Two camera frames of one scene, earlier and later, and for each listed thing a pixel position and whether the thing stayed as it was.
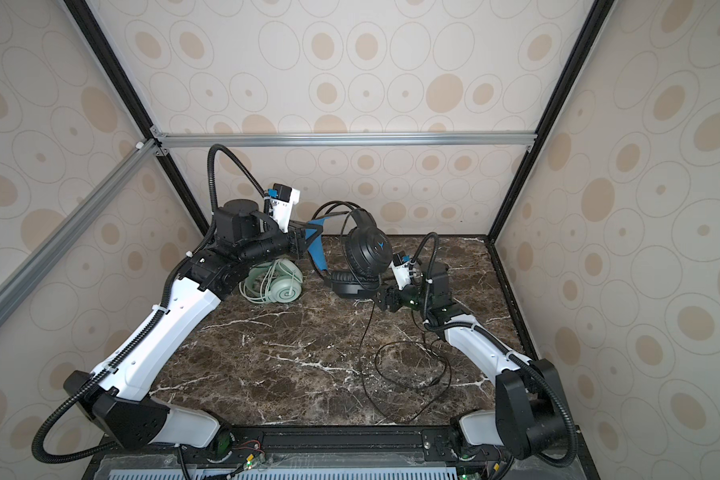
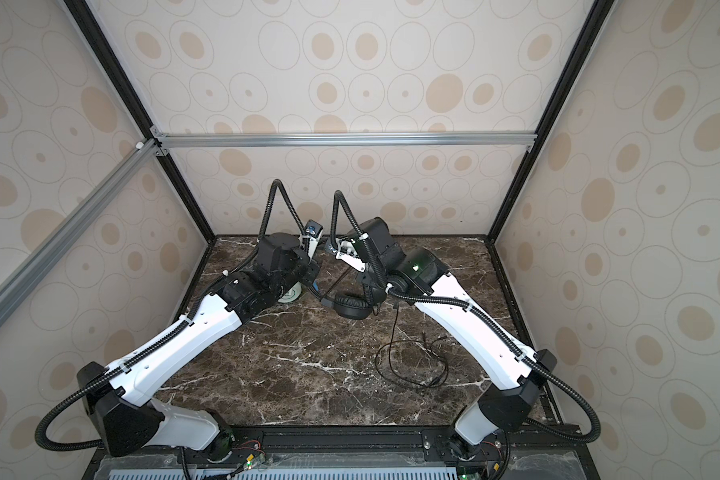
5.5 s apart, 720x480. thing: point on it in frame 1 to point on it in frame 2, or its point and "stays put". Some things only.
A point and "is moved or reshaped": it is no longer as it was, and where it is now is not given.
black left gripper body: [275, 244] to [301, 271]
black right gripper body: [412, 298] to [372, 281]
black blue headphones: [367, 250] is moved or reshaped
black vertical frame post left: [95, 34] stays put
